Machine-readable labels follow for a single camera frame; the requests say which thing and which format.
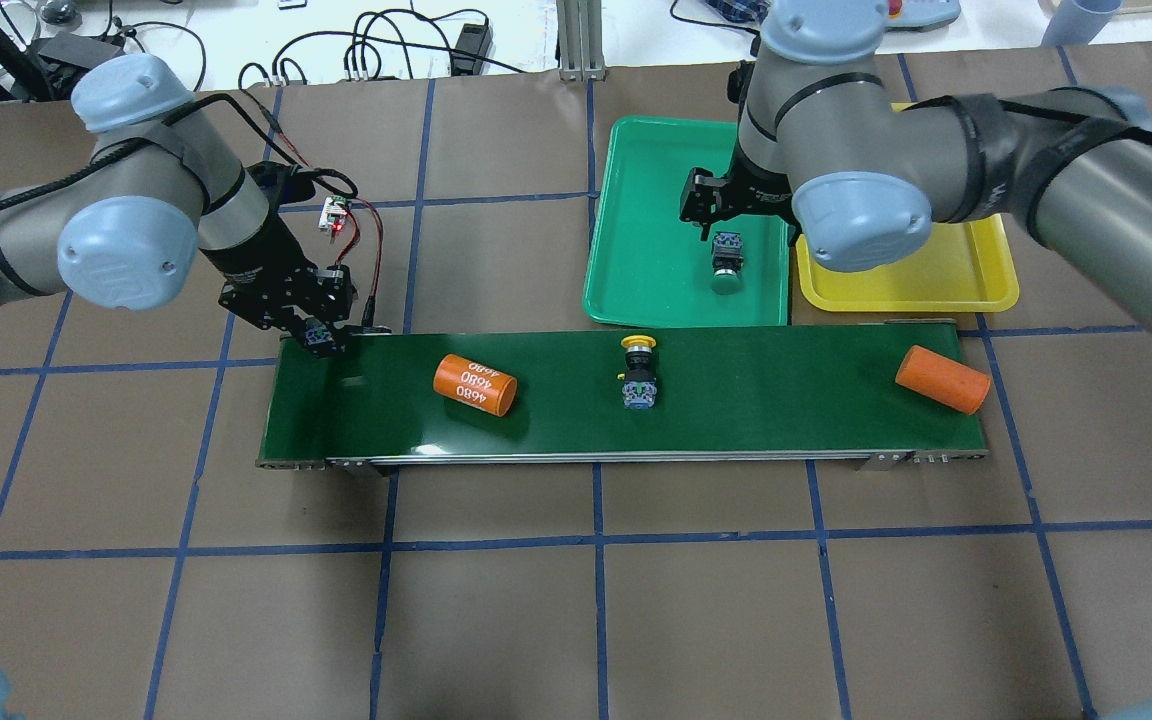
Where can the orange cylinder with 4680 text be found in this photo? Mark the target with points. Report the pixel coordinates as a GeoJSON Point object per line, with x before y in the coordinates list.
{"type": "Point", "coordinates": [475, 384]}

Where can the small motor controller board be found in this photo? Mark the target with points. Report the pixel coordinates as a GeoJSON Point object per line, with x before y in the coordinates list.
{"type": "Point", "coordinates": [334, 214]}

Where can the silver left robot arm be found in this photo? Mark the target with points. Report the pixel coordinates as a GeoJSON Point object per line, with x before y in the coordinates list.
{"type": "Point", "coordinates": [161, 189]}

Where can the aluminium frame post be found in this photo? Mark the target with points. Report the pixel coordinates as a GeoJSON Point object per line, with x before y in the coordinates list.
{"type": "Point", "coordinates": [579, 49]}

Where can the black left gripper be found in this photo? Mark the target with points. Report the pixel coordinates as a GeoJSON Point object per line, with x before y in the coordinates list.
{"type": "Point", "coordinates": [258, 252]}

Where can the green conveyor belt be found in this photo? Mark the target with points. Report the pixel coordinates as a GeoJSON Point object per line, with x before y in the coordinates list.
{"type": "Point", "coordinates": [774, 392]}

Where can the blue teach pendant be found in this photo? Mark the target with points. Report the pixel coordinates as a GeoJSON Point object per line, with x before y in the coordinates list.
{"type": "Point", "coordinates": [922, 16]}

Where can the green push button switch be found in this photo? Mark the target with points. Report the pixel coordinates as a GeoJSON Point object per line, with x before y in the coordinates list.
{"type": "Point", "coordinates": [323, 339]}
{"type": "Point", "coordinates": [727, 259]}

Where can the green plastic tray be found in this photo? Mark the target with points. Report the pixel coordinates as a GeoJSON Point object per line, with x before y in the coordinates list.
{"type": "Point", "coordinates": [649, 269]}

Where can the plain orange cylinder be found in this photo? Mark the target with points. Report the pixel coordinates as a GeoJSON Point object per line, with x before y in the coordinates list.
{"type": "Point", "coordinates": [944, 380]}

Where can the yellow plastic tray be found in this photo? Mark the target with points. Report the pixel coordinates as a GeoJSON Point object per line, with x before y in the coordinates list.
{"type": "Point", "coordinates": [962, 268]}

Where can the black power adapter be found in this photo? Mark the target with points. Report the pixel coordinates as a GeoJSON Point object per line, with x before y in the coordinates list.
{"type": "Point", "coordinates": [470, 53]}

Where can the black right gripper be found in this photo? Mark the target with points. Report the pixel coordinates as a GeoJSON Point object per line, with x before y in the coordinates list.
{"type": "Point", "coordinates": [758, 198]}

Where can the yellow push button switch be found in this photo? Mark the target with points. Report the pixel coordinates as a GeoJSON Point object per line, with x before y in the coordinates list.
{"type": "Point", "coordinates": [639, 382]}

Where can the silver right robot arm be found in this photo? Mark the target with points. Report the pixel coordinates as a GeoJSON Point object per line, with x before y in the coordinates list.
{"type": "Point", "coordinates": [820, 147]}

